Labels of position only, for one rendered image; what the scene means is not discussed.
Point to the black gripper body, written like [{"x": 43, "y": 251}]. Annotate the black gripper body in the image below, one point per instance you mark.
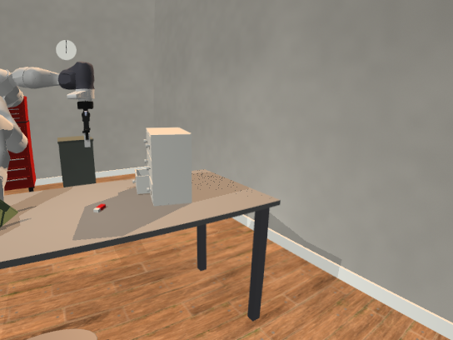
[{"x": 85, "y": 105}]

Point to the white chest of drawers with wooden top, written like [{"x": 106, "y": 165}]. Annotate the white chest of drawers with wooden top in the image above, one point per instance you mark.
[{"x": 171, "y": 166}]

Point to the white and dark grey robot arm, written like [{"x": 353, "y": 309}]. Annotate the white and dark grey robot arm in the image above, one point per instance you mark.
[{"x": 80, "y": 76}]

